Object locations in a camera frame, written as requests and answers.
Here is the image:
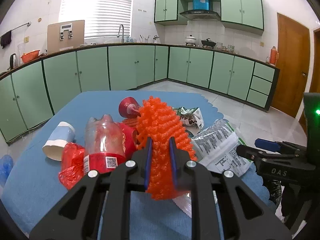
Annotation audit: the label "steel kettle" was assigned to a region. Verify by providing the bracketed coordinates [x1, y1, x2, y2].
[9, 53, 19, 69]

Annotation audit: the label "red plastic bag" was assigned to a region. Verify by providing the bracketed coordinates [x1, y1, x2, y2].
[58, 142, 85, 190]

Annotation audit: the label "green upper wall cabinets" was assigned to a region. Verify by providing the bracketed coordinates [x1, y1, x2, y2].
[154, 0, 264, 35]

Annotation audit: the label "orange plastic basket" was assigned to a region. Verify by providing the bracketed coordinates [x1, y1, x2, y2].
[21, 50, 40, 63]

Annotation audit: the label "dark hanging towel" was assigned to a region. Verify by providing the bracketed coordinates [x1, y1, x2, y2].
[1, 30, 12, 49]

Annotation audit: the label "clear plastic bottle red label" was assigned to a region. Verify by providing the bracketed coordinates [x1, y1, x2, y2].
[84, 114, 126, 174]

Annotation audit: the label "blue plastic bag on floor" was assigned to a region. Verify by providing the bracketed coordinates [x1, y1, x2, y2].
[0, 154, 14, 187]

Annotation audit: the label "brown wooden door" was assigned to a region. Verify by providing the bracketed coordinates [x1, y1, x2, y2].
[271, 13, 310, 117]

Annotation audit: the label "chrome sink faucet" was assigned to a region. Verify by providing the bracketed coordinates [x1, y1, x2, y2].
[117, 24, 125, 43]

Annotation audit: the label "black trash bin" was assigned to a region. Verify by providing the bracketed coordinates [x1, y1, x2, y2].
[237, 138, 286, 214]

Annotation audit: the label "white window blinds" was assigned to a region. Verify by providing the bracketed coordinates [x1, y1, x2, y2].
[59, 0, 132, 38]

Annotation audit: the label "range hood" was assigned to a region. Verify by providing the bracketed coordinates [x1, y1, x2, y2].
[180, 0, 221, 21]

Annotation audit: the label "silver green snack bag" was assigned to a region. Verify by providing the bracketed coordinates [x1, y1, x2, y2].
[172, 119, 253, 218]

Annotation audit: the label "orange thermos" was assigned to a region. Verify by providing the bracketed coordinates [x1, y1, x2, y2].
[269, 46, 278, 66]

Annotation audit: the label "white blue paper cup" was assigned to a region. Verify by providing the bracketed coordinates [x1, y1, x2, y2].
[42, 121, 75, 161]

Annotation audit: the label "orange foam fruit net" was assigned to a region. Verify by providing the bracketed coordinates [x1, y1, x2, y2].
[136, 96, 197, 200]

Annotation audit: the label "cardboard box with scale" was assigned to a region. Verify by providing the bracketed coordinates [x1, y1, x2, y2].
[47, 20, 85, 54]

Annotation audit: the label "black wok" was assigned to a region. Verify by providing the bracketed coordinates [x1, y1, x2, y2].
[201, 38, 216, 49]

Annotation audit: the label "white cooking pot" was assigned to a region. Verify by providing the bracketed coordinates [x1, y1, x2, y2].
[185, 35, 197, 47]

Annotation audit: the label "blue table cloth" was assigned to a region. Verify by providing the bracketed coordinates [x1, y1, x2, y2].
[1, 90, 276, 240]

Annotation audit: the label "green base kitchen cabinets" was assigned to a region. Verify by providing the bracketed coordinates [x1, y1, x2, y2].
[1, 43, 280, 143]

